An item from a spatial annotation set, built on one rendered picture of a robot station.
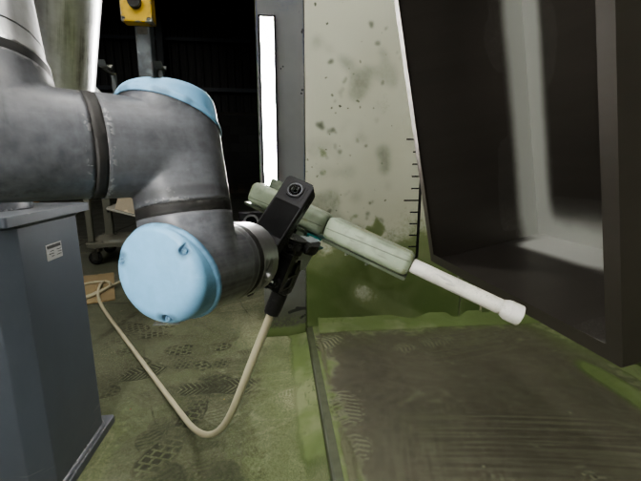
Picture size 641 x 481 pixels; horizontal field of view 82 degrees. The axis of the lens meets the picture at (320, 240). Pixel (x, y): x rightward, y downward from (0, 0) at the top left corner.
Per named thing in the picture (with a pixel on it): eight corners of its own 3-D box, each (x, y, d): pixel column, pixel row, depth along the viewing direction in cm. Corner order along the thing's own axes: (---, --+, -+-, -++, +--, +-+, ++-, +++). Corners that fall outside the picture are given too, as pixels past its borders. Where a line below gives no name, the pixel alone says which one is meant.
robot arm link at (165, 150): (95, 56, 29) (120, 216, 29) (231, 79, 36) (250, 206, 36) (78, 100, 36) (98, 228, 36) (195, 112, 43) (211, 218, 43)
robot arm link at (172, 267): (188, 207, 30) (207, 329, 30) (258, 209, 42) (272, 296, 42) (100, 224, 33) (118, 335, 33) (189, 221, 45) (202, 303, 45)
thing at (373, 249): (212, 285, 69) (254, 171, 65) (226, 282, 74) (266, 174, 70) (464, 428, 57) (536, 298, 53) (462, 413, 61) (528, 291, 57)
